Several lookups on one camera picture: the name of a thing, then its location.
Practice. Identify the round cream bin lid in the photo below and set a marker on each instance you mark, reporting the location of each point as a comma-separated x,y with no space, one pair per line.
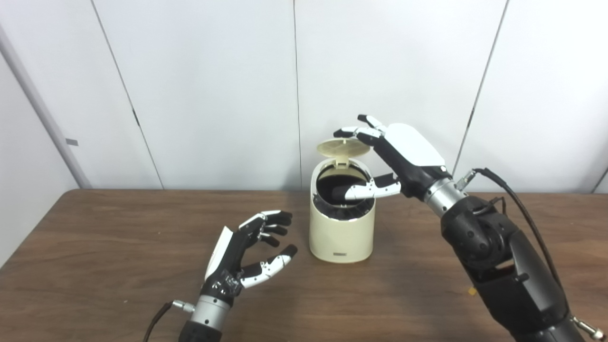
342,147

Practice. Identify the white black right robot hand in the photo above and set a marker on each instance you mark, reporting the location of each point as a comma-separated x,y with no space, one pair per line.
413,149

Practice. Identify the grey wall corner post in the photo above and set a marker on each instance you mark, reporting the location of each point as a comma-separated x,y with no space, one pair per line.
42,109

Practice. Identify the black bin liner bag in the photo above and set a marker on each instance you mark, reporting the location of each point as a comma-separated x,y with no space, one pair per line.
332,180

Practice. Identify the small grey wall tag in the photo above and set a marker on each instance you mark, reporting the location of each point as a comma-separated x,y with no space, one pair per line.
71,141

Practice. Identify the cream-colored trash bin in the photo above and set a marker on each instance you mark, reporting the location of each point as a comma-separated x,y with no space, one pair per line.
339,237

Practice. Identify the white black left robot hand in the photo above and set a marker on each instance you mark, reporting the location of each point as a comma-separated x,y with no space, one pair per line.
228,263

